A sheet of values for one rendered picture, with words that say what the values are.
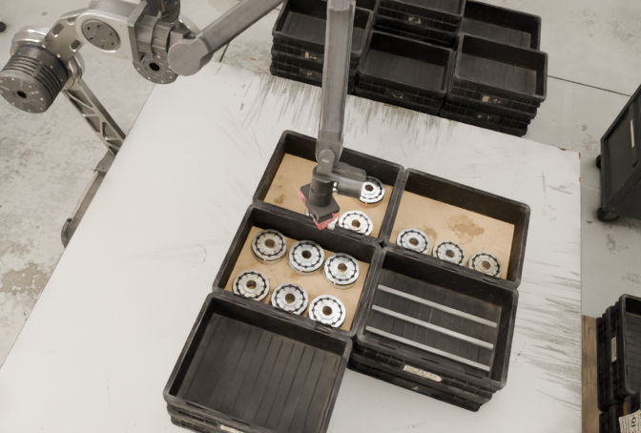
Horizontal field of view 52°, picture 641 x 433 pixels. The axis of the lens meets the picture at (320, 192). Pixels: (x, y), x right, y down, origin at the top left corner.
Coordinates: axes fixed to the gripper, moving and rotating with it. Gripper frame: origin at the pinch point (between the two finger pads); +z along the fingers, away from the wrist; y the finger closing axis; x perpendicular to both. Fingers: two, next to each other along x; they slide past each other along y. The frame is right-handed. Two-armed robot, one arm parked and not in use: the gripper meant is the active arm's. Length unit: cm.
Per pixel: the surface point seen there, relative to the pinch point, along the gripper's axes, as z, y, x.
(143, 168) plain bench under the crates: 36, 61, 29
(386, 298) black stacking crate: 24.3, -20.0, -14.9
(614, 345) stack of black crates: 78, -56, -106
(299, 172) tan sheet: 23.3, 30.1, -12.7
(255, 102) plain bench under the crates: 36, 74, -18
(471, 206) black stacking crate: 22, -5, -55
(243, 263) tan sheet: 23.6, 7.5, 17.3
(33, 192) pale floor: 105, 121, 67
